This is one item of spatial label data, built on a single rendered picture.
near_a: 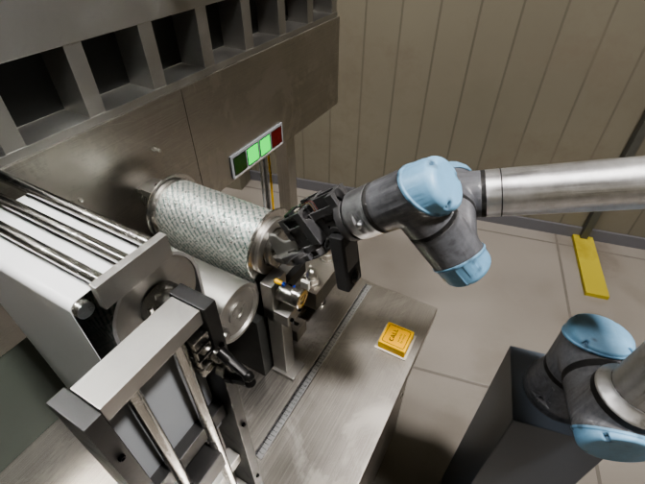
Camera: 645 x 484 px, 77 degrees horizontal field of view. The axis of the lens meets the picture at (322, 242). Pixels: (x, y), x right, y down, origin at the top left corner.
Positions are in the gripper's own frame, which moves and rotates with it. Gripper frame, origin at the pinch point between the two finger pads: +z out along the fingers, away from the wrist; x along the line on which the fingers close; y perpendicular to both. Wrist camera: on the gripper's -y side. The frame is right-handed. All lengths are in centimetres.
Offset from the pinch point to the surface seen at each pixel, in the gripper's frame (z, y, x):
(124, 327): -1.9, 9.6, 28.7
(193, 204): 12.1, 16.6, 0.6
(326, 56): 23, 30, -83
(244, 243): 2.9, 6.1, 3.2
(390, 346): 6.9, -37.8, -14.7
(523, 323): 34, -135, -128
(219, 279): 7.7, 3.4, 9.0
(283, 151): 61, 11, -79
